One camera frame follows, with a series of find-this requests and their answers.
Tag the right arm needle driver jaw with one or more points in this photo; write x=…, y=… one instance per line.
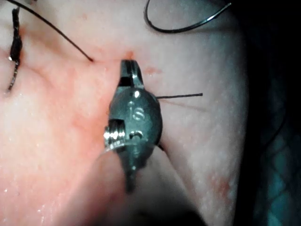
x=124, y=69
x=137, y=73

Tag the black thread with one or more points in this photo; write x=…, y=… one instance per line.
x=58, y=31

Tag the blue-green cloth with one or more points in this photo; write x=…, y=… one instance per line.
x=279, y=183

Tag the right arm needle driver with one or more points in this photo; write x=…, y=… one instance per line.
x=141, y=117

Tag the curved steel needle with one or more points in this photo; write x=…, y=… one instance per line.
x=178, y=30

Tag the dark right arm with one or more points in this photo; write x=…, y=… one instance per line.
x=155, y=202

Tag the tissue pad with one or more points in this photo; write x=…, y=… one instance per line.
x=58, y=122

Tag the black stitching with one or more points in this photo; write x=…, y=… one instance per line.
x=16, y=44

